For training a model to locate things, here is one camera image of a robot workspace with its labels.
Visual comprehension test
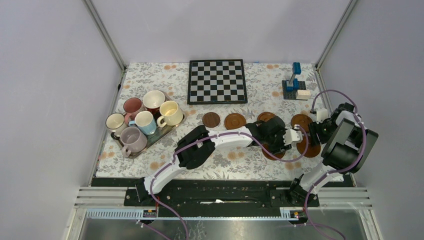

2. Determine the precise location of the pink mug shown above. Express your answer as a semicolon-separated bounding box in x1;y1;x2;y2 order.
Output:
123;97;144;125

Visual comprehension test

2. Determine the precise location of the light blue mug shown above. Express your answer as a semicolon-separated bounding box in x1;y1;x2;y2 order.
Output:
128;110;157;136

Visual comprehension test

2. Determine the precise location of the white mug black rim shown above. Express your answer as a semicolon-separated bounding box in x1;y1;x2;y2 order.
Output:
105;112;128;138

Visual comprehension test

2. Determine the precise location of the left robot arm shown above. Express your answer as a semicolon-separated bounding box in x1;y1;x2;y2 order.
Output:
135;116;303;206

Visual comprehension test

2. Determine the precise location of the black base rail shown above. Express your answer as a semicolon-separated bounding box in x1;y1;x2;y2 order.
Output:
91;177;355;218

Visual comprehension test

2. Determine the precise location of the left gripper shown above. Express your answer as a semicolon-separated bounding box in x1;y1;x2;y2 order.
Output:
264;129;291;155

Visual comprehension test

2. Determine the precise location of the lilac mug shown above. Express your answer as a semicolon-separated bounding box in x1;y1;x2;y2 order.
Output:
120;126;148;157

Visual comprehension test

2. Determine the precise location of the white mug dark red outside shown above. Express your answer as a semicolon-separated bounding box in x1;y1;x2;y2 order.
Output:
142;90;166;119

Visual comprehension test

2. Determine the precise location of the blue grey brick tower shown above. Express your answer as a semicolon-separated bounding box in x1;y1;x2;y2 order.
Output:
282;62;307;100

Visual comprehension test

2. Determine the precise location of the floral tablecloth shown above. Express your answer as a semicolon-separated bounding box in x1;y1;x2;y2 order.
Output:
95;63;323;181

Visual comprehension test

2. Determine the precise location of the cream yellow mug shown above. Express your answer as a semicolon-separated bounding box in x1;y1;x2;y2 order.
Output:
156;100;184;128

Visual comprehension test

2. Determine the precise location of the black white chessboard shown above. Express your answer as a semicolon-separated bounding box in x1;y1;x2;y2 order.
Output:
187;59;248;105

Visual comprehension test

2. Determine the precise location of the cream brick block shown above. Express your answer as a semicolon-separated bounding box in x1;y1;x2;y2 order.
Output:
295;89;312;101

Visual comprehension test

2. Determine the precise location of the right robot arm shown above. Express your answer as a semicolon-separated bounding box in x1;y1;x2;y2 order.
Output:
285;102;379;206

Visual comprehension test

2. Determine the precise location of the dark walnut coaster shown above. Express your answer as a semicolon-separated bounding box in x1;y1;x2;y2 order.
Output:
202;112;221;128

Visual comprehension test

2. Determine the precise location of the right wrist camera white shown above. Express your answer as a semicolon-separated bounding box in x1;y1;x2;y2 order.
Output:
315;108;330;124

